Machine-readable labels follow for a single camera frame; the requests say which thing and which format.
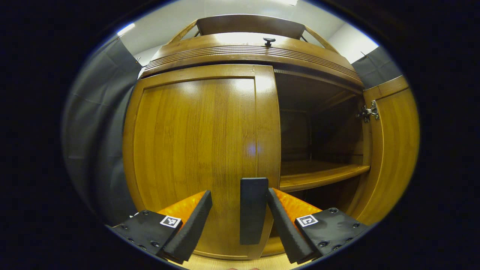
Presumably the wooden cabinet inner shelf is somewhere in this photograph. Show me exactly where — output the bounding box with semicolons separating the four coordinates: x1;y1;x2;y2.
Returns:
279;160;371;193

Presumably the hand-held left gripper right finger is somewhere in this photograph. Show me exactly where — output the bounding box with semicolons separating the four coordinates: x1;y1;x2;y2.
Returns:
267;187;370;265

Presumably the narrow ceiling light strip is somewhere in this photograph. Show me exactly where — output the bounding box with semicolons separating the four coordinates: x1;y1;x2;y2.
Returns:
117;22;136;37

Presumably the wooden double-door shoe cabinet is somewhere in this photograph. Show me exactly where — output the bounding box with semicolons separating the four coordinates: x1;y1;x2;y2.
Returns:
141;14;372;257

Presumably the metal door hinge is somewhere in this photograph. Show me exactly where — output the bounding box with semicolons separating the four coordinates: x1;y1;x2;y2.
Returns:
356;100;380;123

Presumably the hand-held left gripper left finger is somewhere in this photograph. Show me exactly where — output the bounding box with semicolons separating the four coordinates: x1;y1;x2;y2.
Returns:
106;190;213;265

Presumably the wooden shoe cabinet door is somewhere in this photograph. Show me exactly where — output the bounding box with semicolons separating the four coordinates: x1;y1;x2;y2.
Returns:
347;75;420;226
123;64;282;260

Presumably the black door handle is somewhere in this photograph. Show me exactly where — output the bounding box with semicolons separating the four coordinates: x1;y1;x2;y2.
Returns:
240;177;269;245

